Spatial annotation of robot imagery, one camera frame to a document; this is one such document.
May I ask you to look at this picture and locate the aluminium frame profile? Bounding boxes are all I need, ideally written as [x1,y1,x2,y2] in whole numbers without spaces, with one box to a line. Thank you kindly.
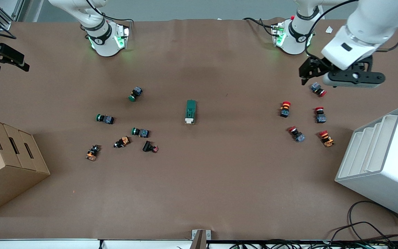
[0,0,25,31]

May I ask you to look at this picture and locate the red mushroom button orange base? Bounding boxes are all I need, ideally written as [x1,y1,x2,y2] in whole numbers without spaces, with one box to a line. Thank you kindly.
[318,130,335,148]

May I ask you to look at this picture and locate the red push button blue base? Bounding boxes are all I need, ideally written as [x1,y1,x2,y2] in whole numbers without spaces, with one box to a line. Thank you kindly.
[314,107,327,124]
[287,126,306,143]
[310,82,328,98]

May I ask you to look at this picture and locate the green load switch white lever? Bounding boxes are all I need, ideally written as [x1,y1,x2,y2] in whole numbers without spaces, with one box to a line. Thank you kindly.
[184,100,197,125]

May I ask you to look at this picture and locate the black switch with red tip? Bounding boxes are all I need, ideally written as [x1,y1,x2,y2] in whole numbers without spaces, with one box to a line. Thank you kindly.
[142,140,159,154]

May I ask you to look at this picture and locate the red mushroom button black base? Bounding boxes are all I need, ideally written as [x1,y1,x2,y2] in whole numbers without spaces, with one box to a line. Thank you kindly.
[279,101,292,119]

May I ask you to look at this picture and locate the green push button blue base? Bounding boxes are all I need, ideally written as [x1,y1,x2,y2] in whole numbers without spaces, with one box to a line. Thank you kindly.
[96,113,115,125]
[129,86,143,102]
[131,127,150,138]

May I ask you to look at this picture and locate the black push button orange base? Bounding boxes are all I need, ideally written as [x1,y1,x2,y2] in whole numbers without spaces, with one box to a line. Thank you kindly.
[113,136,131,149]
[85,144,101,162]

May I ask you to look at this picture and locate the black cable bundle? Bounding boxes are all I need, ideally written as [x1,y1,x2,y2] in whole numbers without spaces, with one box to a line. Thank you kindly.
[220,239,398,249]

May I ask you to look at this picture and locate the brown cardboard slotted box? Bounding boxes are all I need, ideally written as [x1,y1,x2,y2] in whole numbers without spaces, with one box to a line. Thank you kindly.
[0,115,51,218]

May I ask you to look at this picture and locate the white stepped organizer box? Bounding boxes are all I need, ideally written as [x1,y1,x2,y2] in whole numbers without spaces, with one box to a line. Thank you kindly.
[334,107,398,223]

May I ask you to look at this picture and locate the brown paper table cover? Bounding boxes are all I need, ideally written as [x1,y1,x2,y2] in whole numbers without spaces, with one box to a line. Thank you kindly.
[0,18,398,241]

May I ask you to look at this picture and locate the metal bracket at table edge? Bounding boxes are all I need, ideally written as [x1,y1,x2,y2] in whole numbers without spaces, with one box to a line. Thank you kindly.
[191,229,212,249]

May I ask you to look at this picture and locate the black looping floor cable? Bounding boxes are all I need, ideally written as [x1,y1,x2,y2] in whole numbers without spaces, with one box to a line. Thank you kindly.
[327,200,398,244]

